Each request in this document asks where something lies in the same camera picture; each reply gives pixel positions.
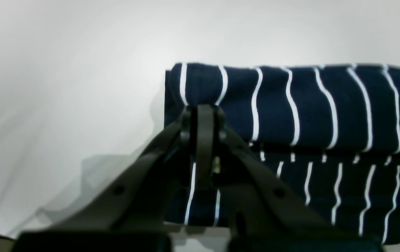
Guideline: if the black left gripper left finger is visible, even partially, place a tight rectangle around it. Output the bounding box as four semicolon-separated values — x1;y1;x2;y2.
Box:
13;105;207;252

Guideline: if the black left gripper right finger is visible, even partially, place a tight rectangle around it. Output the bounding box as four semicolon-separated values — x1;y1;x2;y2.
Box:
205;105;383;252

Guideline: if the navy white striped T-shirt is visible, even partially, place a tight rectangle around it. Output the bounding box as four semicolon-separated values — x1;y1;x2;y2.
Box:
164;63;400;245

